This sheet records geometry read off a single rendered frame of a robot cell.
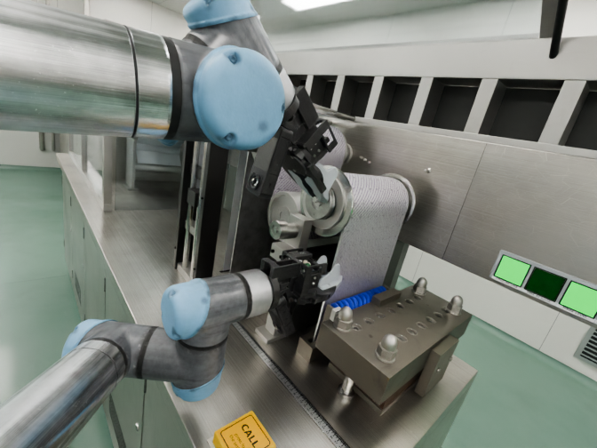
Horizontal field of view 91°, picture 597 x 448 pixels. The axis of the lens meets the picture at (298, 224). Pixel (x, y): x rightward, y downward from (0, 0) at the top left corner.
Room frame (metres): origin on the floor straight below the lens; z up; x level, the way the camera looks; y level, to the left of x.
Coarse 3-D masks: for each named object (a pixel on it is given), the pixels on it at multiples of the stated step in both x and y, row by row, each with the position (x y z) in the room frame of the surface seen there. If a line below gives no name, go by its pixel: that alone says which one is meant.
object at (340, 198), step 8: (336, 184) 0.58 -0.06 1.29; (304, 192) 0.64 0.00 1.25; (336, 192) 0.58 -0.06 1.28; (344, 192) 0.57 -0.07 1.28; (304, 200) 0.64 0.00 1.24; (336, 200) 0.58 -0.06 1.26; (344, 200) 0.57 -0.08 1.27; (304, 208) 0.63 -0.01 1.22; (336, 208) 0.57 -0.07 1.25; (344, 208) 0.57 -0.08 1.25; (336, 216) 0.57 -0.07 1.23; (312, 224) 0.61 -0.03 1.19; (320, 224) 0.60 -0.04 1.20; (328, 224) 0.58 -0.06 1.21
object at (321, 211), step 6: (330, 192) 0.58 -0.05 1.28; (306, 198) 0.62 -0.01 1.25; (312, 198) 0.61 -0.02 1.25; (330, 198) 0.57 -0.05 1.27; (306, 204) 0.61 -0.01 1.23; (312, 204) 0.60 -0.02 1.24; (318, 204) 0.59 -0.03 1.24; (324, 204) 0.58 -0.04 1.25; (330, 204) 0.57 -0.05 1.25; (306, 210) 0.61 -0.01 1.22; (312, 210) 0.60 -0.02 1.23; (318, 210) 0.59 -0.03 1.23; (324, 210) 0.58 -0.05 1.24; (330, 210) 0.57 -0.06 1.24; (312, 216) 0.60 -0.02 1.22; (318, 216) 0.58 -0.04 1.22; (324, 216) 0.57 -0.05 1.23
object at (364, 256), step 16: (352, 240) 0.60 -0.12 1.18; (368, 240) 0.64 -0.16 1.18; (384, 240) 0.69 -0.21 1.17; (336, 256) 0.57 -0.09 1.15; (352, 256) 0.61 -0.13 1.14; (368, 256) 0.65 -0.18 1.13; (384, 256) 0.71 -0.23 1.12; (352, 272) 0.62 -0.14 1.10; (368, 272) 0.67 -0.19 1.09; (384, 272) 0.73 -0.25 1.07; (352, 288) 0.63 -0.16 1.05; (368, 288) 0.69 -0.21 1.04
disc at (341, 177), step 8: (328, 168) 0.61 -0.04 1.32; (344, 176) 0.58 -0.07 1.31; (344, 184) 0.58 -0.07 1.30; (352, 192) 0.56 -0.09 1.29; (352, 200) 0.56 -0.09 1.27; (352, 208) 0.56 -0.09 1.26; (344, 216) 0.56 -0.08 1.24; (336, 224) 0.57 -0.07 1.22; (344, 224) 0.56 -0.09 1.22; (320, 232) 0.60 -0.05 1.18; (328, 232) 0.59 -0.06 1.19; (336, 232) 0.57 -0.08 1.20
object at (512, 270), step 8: (504, 256) 0.64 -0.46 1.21; (504, 264) 0.63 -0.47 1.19; (512, 264) 0.63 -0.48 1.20; (520, 264) 0.62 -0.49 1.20; (496, 272) 0.64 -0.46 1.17; (504, 272) 0.63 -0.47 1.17; (512, 272) 0.62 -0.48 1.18; (520, 272) 0.61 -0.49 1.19; (512, 280) 0.62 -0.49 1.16; (520, 280) 0.61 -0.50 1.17
